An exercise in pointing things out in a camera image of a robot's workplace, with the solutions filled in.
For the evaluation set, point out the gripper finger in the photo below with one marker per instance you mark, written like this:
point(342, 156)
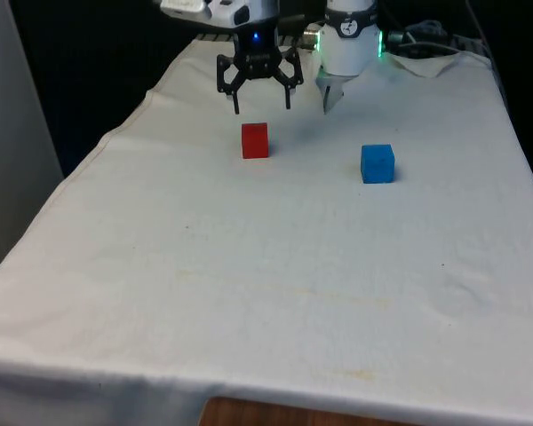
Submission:
point(231, 84)
point(293, 80)

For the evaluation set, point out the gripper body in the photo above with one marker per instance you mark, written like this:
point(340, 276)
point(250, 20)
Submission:
point(256, 57)

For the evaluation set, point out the red cube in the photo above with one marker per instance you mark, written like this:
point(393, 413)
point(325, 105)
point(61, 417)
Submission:
point(255, 142)

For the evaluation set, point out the blue cube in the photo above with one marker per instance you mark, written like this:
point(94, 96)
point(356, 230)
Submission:
point(377, 164)

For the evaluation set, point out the pale upright panel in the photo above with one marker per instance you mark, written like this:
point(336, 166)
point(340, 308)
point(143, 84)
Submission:
point(9, 133)

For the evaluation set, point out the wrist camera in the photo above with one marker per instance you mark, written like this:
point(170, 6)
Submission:
point(182, 8)

